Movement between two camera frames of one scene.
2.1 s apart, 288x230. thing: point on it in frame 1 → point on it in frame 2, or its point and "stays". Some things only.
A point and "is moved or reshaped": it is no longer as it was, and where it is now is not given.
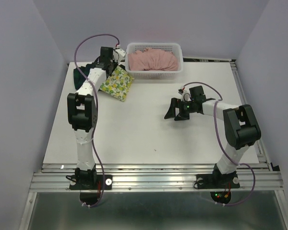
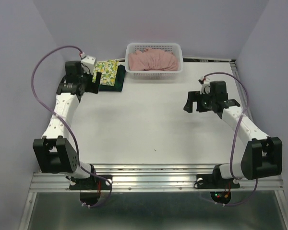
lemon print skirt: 116,85 is moved or reshaped
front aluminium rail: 155,178 stays
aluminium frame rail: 232,62 stays
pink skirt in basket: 152,59 stays
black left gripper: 114,63 → 93,87
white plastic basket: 177,49 stays
